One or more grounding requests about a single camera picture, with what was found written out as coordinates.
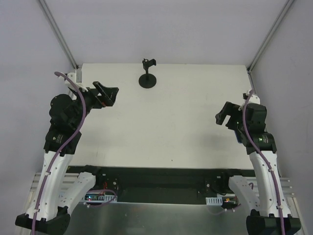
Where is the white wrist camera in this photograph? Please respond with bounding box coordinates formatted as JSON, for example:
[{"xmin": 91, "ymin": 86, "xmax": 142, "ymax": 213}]
[
  {"xmin": 65, "ymin": 72, "xmax": 88, "ymax": 92},
  {"xmin": 239, "ymin": 89, "xmax": 260, "ymax": 110}
]

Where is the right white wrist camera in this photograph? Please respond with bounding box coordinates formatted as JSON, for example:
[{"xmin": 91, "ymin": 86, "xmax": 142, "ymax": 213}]
[{"xmin": 239, "ymin": 89, "xmax": 260, "ymax": 110}]

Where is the right aluminium frame post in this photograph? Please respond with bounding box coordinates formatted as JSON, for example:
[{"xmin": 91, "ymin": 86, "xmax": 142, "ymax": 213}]
[{"xmin": 246, "ymin": 0, "xmax": 296, "ymax": 74}]

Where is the black phone stand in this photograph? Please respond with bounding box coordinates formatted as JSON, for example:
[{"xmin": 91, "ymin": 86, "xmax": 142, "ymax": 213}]
[{"xmin": 138, "ymin": 59, "xmax": 157, "ymax": 89}]

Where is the left white cable duct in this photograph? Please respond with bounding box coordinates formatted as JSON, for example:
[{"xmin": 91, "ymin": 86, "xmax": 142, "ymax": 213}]
[{"xmin": 58, "ymin": 190, "xmax": 117, "ymax": 203}]

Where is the white cable duct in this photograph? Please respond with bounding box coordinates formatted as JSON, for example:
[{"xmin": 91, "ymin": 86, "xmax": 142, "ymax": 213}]
[
  {"xmin": 58, "ymin": 190, "xmax": 117, "ymax": 203},
  {"xmin": 205, "ymin": 195, "xmax": 238, "ymax": 206}
]

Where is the right white cable duct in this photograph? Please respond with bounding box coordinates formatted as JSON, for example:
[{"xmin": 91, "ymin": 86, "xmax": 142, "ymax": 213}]
[{"xmin": 205, "ymin": 195, "xmax": 238, "ymax": 206}]

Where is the left aluminium frame post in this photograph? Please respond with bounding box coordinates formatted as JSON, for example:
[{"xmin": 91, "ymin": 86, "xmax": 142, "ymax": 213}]
[{"xmin": 37, "ymin": 0, "xmax": 78, "ymax": 69}]

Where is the blue black smartphone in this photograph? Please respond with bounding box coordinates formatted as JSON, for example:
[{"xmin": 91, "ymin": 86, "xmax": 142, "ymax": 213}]
[{"xmin": 234, "ymin": 130, "xmax": 242, "ymax": 144}]

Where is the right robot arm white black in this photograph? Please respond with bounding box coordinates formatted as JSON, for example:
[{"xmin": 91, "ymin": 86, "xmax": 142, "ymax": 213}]
[{"xmin": 215, "ymin": 102, "xmax": 301, "ymax": 235}]

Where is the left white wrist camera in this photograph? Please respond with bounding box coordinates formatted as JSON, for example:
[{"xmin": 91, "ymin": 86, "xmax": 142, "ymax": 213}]
[{"xmin": 65, "ymin": 72, "xmax": 88, "ymax": 92}]

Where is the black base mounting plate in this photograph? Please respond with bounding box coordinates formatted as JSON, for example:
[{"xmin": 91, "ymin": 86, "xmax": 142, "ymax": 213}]
[{"xmin": 67, "ymin": 165, "xmax": 255, "ymax": 205}]

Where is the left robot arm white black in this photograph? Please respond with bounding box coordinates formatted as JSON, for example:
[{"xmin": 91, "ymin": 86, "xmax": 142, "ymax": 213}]
[{"xmin": 15, "ymin": 81, "xmax": 119, "ymax": 235}]

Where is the aluminium frame post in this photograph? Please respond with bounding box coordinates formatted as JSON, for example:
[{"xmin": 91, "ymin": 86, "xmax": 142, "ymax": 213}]
[
  {"xmin": 37, "ymin": 0, "xmax": 78, "ymax": 69},
  {"xmin": 246, "ymin": 0, "xmax": 296, "ymax": 74}
]

